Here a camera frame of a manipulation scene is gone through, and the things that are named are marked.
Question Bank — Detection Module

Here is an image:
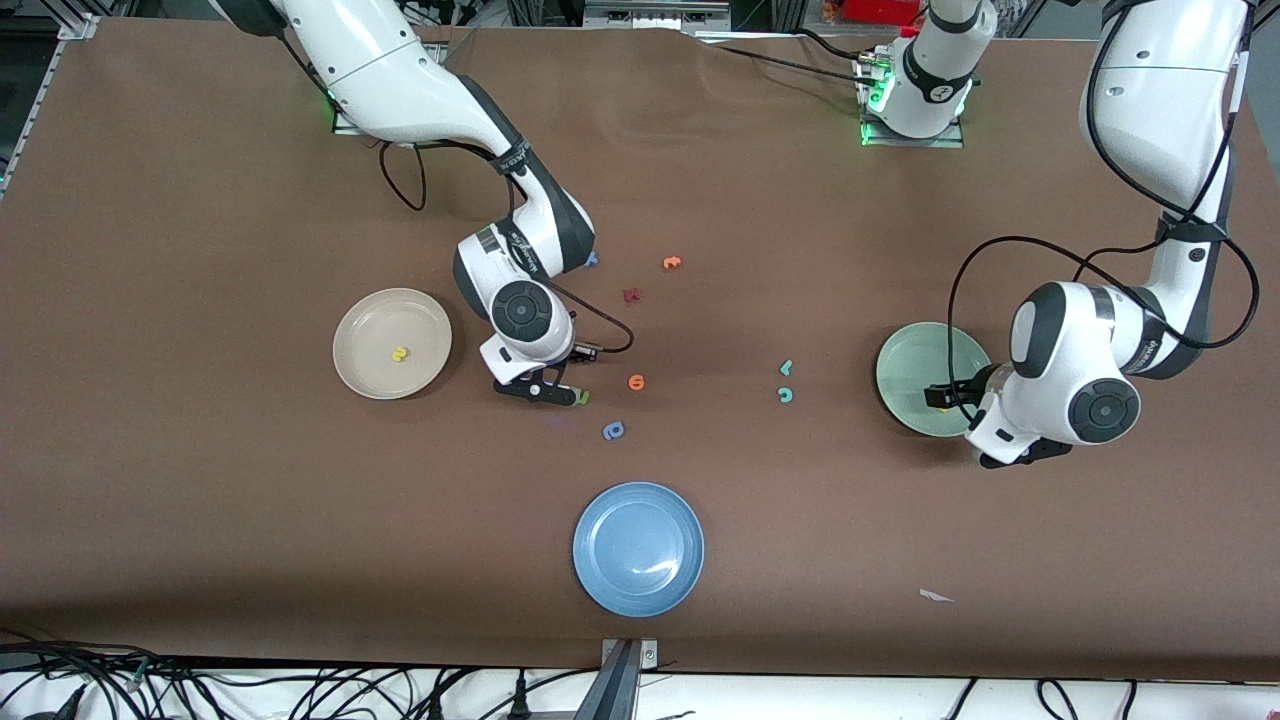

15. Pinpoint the blue plate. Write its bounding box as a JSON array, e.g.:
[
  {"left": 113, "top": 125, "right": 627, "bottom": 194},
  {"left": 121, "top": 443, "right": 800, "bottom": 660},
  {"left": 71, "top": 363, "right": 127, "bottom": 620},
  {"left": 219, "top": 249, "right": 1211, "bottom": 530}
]
[{"left": 572, "top": 482, "right": 706, "bottom": 618}]

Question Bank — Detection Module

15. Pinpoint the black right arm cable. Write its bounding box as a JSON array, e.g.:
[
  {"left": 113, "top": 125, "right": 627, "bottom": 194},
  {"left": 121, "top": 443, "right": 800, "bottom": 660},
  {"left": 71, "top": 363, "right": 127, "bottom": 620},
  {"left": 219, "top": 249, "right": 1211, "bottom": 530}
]
[{"left": 378, "top": 135, "right": 636, "bottom": 358}]

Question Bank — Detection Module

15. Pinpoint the thick black cable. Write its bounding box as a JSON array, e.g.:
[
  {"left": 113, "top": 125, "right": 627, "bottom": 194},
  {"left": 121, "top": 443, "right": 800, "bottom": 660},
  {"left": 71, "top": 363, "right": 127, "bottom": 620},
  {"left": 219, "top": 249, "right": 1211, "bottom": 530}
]
[{"left": 0, "top": 640, "right": 151, "bottom": 720}]

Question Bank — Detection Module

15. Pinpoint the grey metal camera mount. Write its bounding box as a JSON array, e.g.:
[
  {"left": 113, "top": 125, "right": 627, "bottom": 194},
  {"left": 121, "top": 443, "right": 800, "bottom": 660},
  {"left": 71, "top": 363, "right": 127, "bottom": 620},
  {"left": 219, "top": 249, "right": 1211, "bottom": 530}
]
[{"left": 575, "top": 638, "right": 659, "bottom": 720}]

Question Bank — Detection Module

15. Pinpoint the brown paper table cover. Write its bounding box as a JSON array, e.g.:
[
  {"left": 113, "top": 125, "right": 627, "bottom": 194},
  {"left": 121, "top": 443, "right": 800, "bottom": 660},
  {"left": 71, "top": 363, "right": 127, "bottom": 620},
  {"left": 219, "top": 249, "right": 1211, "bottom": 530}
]
[{"left": 0, "top": 15, "right": 1280, "bottom": 683}]

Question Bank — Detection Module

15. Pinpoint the black cable on table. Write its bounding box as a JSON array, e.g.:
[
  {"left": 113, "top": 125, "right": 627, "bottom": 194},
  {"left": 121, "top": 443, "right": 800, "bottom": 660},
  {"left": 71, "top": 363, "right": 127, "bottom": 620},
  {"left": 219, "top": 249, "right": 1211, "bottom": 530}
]
[{"left": 700, "top": 28, "right": 891, "bottom": 89}]

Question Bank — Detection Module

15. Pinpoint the grey metal box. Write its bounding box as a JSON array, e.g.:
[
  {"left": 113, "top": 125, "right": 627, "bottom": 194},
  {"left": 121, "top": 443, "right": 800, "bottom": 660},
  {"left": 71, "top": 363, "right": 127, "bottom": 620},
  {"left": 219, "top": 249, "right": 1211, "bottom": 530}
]
[{"left": 583, "top": 0, "right": 733, "bottom": 31}]

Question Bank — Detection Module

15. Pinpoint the red box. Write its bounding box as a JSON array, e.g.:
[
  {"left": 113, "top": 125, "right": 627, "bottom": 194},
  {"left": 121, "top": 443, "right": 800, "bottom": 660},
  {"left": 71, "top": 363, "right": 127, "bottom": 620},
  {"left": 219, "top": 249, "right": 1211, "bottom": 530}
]
[{"left": 840, "top": 0, "right": 923, "bottom": 26}]

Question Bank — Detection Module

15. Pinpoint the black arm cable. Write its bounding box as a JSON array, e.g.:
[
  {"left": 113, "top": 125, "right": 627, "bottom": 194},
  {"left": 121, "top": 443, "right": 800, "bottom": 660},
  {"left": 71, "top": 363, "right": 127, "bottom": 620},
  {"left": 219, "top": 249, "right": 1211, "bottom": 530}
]
[
  {"left": 378, "top": 135, "right": 636, "bottom": 358},
  {"left": 946, "top": 0, "right": 1261, "bottom": 416}
]

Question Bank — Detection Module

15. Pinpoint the green plate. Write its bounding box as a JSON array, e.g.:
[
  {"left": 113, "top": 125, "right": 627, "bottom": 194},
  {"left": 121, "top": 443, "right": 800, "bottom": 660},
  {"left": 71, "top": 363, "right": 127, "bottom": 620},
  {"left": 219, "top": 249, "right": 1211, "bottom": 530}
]
[{"left": 875, "top": 321, "right": 996, "bottom": 438}]

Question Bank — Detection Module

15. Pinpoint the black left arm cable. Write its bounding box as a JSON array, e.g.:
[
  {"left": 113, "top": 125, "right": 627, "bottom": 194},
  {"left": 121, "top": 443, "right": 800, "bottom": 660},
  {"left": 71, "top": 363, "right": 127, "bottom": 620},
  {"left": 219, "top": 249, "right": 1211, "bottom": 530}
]
[{"left": 946, "top": 0, "right": 1261, "bottom": 416}]

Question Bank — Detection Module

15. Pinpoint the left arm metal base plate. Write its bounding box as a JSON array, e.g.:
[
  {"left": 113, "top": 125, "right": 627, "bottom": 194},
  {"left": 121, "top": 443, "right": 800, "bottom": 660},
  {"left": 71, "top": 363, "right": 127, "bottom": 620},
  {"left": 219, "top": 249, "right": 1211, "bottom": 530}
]
[{"left": 858, "top": 55, "right": 966, "bottom": 149}]

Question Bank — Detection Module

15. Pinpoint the beige brown plate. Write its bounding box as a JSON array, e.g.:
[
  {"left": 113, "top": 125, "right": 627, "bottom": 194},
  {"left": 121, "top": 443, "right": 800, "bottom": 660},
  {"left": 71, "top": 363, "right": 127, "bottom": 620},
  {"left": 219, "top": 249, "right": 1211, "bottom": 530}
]
[{"left": 332, "top": 288, "right": 453, "bottom": 401}]

